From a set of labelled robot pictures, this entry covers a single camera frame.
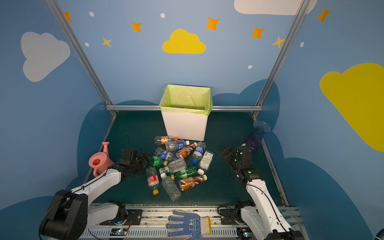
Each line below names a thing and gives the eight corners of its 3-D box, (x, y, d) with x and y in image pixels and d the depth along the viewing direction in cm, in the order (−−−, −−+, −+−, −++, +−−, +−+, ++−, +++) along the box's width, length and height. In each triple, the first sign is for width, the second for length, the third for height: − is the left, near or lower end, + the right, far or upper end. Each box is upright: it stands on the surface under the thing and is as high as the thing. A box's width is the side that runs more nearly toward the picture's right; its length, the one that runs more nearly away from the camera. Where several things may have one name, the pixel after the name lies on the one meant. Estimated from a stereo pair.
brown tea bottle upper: (179, 160, 94) (179, 158, 92) (175, 154, 97) (175, 152, 94) (199, 149, 99) (199, 147, 97) (195, 143, 102) (195, 141, 100)
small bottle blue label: (190, 163, 94) (190, 160, 91) (197, 143, 103) (197, 140, 101) (200, 166, 92) (200, 163, 90) (206, 145, 102) (207, 142, 100)
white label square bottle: (197, 167, 93) (197, 165, 91) (204, 151, 101) (204, 149, 98) (208, 172, 91) (208, 169, 89) (214, 155, 99) (214, 152, 96)
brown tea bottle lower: (180, 191, 82) (180, 189, 79) (178, 183, 85) (177, 181, 82) (208, 182, 86) (208, 179, 83) (205, 174, 89) (205, 171, 86)
